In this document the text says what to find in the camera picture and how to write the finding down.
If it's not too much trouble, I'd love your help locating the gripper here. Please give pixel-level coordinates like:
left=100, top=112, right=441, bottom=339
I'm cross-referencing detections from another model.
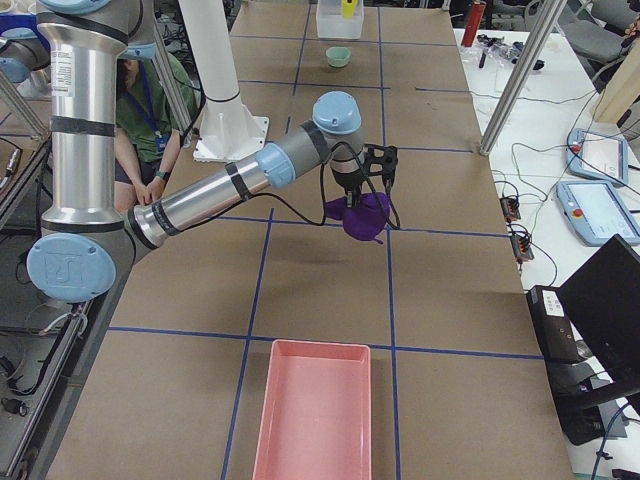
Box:
left=332, top=170, right=364, bottom=207

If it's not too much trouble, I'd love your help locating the purple microfiber cloth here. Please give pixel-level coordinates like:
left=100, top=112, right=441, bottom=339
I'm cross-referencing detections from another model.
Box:
left=325, top=192, right=390, bottom=244

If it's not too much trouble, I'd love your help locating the yellow paper cup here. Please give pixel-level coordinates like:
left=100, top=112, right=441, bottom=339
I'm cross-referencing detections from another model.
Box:
left=341, top=0, right=358, bottom=19

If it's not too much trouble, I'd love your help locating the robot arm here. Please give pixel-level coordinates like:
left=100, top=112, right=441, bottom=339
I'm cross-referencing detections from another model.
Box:
left=27, top=1, right=364, bottom=304

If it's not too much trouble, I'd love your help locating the black box device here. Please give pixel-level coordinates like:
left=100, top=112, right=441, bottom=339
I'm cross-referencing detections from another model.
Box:
left=526, top=285, right=585, bottom=365

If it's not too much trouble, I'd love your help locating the green ceramic bowl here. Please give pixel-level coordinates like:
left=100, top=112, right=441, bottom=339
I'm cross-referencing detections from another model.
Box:
left=325, top=46, right=352, bottom=68

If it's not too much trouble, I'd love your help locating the far orange connector block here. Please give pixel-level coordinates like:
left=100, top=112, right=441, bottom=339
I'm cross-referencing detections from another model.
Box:
left=500, top=196, right=521, bottom=223

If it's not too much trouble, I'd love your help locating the orange connector block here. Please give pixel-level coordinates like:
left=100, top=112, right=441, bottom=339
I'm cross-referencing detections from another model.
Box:
left=510, top=231, right=534, bottom=263
left=500, top=196, right=521, bottom=223

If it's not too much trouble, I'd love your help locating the clear plastic bin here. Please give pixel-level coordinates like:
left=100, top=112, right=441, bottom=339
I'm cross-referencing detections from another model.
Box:
left=316, top=0, right=364, bottom=40

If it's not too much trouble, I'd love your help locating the near orange connector block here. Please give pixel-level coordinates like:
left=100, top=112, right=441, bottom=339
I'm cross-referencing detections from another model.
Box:
left=510, top=231, right=534, bottom=263

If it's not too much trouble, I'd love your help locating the seated person in green shirt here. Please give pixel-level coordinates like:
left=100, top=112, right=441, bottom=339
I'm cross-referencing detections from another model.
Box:
left=114, top=59, right=182, bottom=212

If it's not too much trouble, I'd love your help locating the red cylinder bottle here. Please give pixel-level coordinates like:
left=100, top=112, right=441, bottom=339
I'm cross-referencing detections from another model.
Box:
left=461, top=0, right=487, bottom=48

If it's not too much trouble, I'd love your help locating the pink plastic tray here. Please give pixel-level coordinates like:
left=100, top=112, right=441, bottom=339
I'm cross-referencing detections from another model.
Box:
left=253, top=339, right=372, bottom=479

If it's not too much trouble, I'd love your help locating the far teach pendant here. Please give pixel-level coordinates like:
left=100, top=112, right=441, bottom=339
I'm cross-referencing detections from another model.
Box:
left=566, top=128, right=629, bottom=186

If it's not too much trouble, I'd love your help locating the teach pendant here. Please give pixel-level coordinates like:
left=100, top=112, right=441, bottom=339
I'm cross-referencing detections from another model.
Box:
left=566, top=128, right=629, bottom=186
left=556, top=180, right=639, bottom=246

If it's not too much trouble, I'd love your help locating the near teach pendant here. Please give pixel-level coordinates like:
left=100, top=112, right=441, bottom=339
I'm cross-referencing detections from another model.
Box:
left=556, top=180, right=639, bottom=246

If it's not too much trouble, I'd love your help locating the black monitor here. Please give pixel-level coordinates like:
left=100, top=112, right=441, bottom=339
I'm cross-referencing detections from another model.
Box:
left=557, top=234, right=639, bottom=373

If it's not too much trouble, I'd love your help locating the monitor stand base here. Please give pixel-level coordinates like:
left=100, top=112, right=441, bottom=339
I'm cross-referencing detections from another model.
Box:
left=546, top=361, right=639, bottom=446

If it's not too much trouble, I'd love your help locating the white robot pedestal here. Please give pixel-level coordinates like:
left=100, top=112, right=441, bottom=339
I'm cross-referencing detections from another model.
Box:
left=179, top=0, right=269, bottom=162

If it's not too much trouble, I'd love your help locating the aluminium frame post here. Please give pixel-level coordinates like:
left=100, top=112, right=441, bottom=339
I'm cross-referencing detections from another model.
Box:
left=479, top=0, right=566, bottom=156

